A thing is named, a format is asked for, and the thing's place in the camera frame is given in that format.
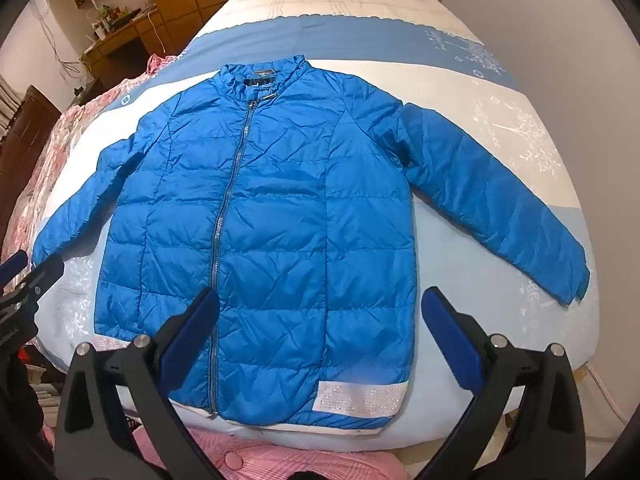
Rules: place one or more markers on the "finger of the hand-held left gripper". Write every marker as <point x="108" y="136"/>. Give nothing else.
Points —
<point x="42" y="277"/>
<point x="14" y="264"/>

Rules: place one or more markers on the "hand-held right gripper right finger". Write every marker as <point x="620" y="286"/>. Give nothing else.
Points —
<point x="450" y="330"/>

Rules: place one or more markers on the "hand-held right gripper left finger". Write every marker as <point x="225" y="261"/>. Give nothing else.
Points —
<point x="192" y="330"/>

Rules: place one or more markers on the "blue puffer jacket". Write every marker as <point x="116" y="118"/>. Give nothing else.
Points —
<point x="300" y="210"/>

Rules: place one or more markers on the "dark wooden headboard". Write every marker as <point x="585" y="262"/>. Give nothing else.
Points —
<point x="27" y="150"/>

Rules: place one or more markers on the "pink floral quilt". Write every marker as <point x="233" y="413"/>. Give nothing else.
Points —
<point x="65" y="130"/>

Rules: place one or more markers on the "person's pink checked clothing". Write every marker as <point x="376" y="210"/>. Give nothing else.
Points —
<point x="280" y="460"/>

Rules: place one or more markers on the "beige curtain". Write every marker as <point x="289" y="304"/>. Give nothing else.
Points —
<point x="9" y="105"/>

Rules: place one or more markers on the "wooden desk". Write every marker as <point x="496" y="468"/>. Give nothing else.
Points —
<point x="125" y="45"/>

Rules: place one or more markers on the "pink checked cloth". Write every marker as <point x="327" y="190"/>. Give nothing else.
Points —
<point x="160" y="60"/>

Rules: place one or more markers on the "clutter of small desk items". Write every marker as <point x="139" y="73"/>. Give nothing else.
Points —
<point x="117" y="17"/>

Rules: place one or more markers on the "blue and white printed blanket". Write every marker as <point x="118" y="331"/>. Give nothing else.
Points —
<point x="350" y="45"/>

